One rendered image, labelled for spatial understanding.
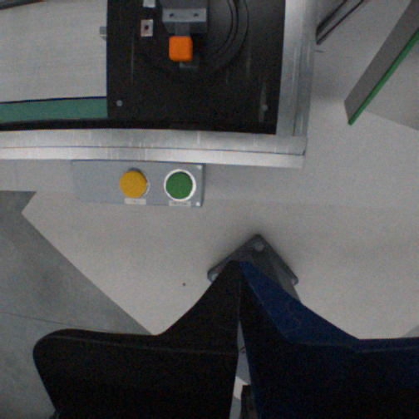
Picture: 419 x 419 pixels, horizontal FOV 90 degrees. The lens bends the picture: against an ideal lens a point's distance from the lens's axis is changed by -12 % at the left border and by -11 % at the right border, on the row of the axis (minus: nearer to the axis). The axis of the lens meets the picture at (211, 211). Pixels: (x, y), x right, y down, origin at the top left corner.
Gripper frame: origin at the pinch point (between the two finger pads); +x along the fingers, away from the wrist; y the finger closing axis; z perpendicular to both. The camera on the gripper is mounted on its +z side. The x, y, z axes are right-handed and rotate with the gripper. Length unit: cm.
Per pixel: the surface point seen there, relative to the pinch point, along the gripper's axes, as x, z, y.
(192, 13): 19.9, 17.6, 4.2
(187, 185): 28.2, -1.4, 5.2
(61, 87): 33.8, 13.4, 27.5
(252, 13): 28.4, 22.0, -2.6
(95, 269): 40, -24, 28
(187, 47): 17.9, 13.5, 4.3
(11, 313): 125, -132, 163
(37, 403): 126, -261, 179
